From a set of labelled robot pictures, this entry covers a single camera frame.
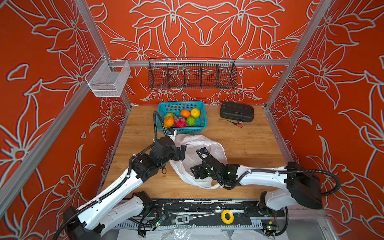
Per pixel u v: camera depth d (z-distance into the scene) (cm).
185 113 107
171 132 62
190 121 103
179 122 100
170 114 107
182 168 79
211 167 59
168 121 100
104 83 86
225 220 69
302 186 42
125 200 46
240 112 107
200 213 72
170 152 54
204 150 72
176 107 110
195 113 107
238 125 107
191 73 98
